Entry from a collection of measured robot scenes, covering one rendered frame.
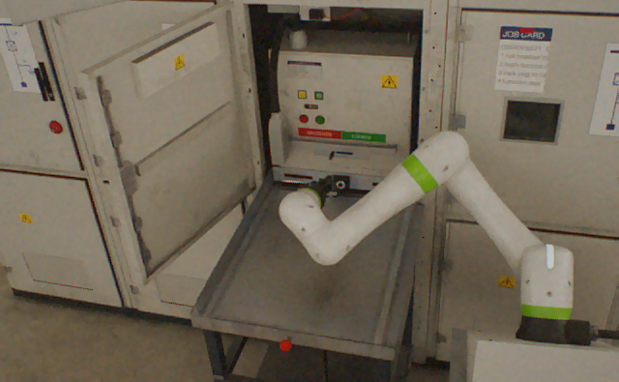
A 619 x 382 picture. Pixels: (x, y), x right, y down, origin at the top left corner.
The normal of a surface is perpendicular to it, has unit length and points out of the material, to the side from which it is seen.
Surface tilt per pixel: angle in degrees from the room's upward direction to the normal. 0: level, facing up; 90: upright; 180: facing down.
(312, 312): 0
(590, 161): 90
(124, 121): 90
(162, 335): 0
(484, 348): 90
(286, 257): 0
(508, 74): 90
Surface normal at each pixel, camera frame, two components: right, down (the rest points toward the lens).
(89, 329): -0.06, -0.84
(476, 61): -0.26, 0.55
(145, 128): 0.85, 0.25
